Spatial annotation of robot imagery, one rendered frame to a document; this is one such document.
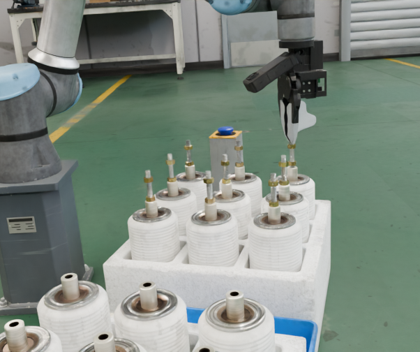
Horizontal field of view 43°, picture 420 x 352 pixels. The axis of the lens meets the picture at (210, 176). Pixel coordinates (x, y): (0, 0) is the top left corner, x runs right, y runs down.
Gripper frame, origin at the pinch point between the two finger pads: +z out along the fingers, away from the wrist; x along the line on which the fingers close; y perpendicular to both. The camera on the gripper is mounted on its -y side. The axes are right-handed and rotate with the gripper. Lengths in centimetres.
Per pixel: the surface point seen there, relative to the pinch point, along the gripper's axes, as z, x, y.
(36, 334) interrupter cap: 9, -44, -50
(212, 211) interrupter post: 8.1, -15.8, -21.2
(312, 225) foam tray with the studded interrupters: 16.8, -9.8, 1.1
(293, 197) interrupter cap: 9.6, -10.6, -3.4
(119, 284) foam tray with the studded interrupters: 20.8, -13.3, -39.3
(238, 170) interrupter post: 7.3, 4.8, -10.2
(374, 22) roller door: -3, 430, 269
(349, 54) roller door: 29, 433, 241
